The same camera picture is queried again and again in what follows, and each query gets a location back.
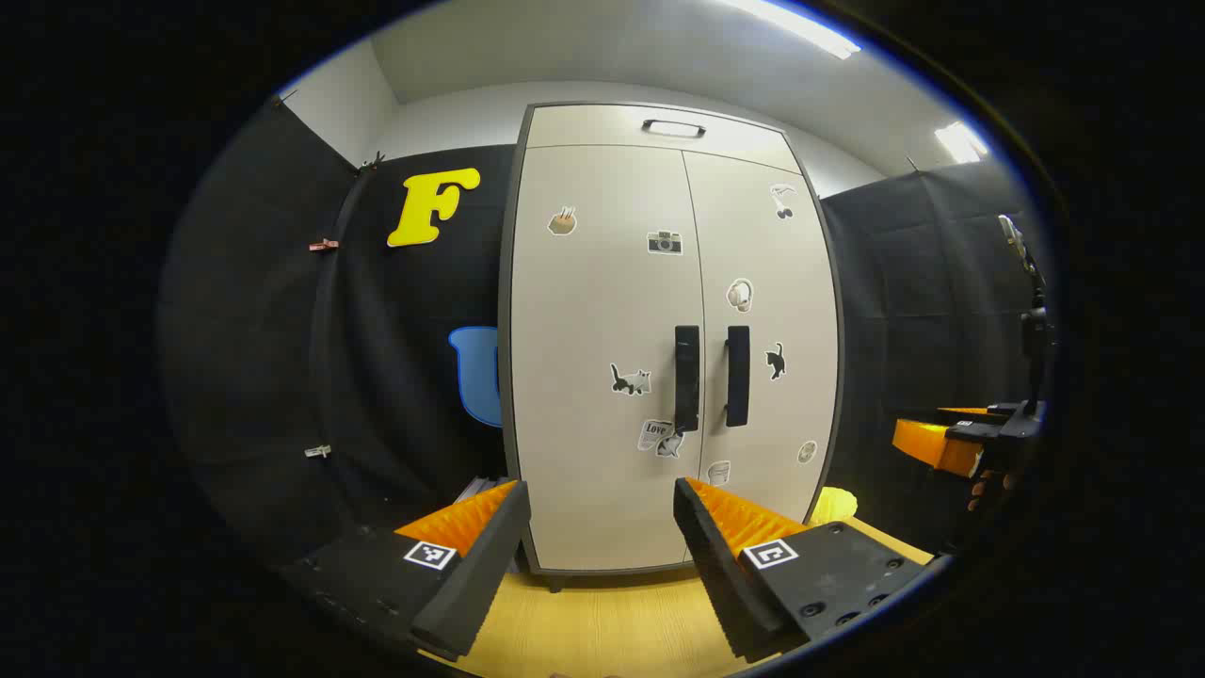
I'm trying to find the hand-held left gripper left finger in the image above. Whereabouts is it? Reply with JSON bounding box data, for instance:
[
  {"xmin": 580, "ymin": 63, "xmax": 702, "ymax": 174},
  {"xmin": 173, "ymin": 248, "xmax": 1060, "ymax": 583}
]
[{"xmin": 281, "ymin": 480, "xmax": 531, "ymax": 662}]

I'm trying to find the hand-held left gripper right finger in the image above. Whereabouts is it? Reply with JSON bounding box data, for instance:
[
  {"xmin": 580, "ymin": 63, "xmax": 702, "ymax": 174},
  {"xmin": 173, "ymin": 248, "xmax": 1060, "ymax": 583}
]
[{"xmin": 673, "ymin": 476, "xmax": 942, "ymax": 662}]

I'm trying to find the black door handle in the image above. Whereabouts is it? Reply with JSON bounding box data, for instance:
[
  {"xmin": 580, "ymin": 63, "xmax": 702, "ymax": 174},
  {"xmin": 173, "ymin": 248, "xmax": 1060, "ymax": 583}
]
[
  {"xmin": 725, "ymin": 326, "xmax": 751, "ymax": 428},
  {"xmin": 674, "ymin": 326, "xmax": 701, "ymax": 433}
]

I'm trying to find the beige cabinet door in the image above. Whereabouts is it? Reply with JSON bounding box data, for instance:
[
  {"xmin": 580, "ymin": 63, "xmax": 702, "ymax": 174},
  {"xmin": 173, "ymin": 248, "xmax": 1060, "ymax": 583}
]
[
  {"xmin": 509, "ymin": 144, "xmax": 705, "ymax": 572},
  {"xmin": 682, "ymin": 151, "xmax": 839, "ymax": 564}
]

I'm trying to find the beige double-door shoe cabinet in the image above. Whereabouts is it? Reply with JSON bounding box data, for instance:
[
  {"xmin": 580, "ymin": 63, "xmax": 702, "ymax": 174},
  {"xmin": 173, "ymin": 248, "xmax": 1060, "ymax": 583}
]
[{"xmin": 497, "ymin": 102, "xmax": 845, "ymax": 592}]

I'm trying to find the yellow ribbed ball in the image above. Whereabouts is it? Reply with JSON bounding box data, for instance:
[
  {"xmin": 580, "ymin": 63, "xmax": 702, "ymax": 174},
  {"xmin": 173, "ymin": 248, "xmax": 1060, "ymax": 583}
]
[{"xmin": 808, "ymin": 486, "xmax": 860, "ymax": 526}]

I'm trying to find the small ceiling light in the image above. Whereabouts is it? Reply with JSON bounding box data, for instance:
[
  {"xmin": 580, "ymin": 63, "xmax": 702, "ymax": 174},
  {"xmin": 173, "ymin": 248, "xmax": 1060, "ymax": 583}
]
[{"xmin": 934, "ymin": 121, "xmax": 989, "ymax": 165}]

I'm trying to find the black backdrop cloth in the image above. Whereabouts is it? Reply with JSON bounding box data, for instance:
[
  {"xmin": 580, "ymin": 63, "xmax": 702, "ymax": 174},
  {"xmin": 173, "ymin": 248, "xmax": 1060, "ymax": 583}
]
[{"xmin": 160, "ymin": 94, "xmax": 1048, "ymax": 566}]

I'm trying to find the long ceiling light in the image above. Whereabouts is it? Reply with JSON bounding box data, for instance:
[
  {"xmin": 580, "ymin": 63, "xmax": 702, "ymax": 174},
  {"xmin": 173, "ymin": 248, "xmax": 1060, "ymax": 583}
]
[{"xmin": 725, "ymin": 0, "xmax": 862, "ymax": 59}]

